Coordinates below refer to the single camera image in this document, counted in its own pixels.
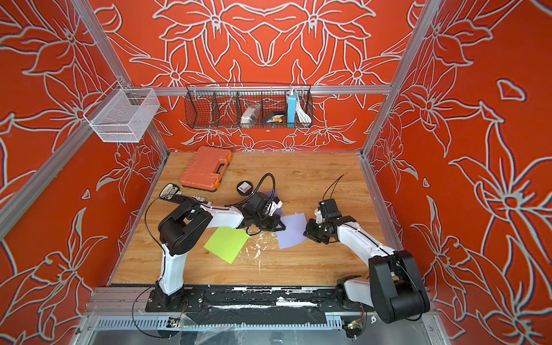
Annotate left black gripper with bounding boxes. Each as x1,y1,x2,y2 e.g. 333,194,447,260
254,214,288,234

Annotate light lavender square paper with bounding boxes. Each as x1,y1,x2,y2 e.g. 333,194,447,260
277,214,307,250

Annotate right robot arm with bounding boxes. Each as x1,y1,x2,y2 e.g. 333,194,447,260
303,216,431,323

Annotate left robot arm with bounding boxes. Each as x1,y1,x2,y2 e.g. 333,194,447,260
145,195,286,313

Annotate dark purple square paper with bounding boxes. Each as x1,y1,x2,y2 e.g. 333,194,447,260
264,191,283,216

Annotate lime green square paper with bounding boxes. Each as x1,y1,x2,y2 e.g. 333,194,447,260
204,227,250,264

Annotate black round disc with label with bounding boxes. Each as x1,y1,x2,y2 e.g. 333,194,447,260
237,181,254,196

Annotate orange plastic tool case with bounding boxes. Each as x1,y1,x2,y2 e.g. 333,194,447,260
180,146,232,192

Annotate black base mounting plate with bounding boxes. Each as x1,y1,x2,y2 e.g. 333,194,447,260
145,285,375,313

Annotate black item in basket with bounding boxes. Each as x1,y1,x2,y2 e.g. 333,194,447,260
261,112,287,124

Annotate silver packet in basket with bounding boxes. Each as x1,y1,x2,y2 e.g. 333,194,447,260
240,104,262,129

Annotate light blue box in basket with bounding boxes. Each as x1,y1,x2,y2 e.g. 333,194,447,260
287,93,297,128

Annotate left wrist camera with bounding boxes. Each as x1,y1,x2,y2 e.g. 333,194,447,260
267,197,283,216

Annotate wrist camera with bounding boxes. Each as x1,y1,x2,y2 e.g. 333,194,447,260
267,197,283,216
315,198,342,224

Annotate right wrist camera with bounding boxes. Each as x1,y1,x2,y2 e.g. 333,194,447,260
315,198,342,224

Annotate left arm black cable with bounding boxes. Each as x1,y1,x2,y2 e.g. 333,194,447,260
223,172,277,208

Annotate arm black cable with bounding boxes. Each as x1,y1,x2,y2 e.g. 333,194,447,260
321,174,345,202
223,172,277,208

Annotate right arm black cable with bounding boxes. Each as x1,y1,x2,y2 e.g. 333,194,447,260
321,174,345,202

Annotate white slotted cable duct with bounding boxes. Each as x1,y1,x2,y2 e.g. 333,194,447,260
93,316,344,332

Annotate white cables in basket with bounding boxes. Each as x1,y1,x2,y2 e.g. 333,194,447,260
296,92,313,126

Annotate black wire wall basket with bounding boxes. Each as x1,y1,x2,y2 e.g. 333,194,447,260
184,83,314,129

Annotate clear plastic wall bin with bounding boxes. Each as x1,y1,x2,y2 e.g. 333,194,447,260
84,89,160,143

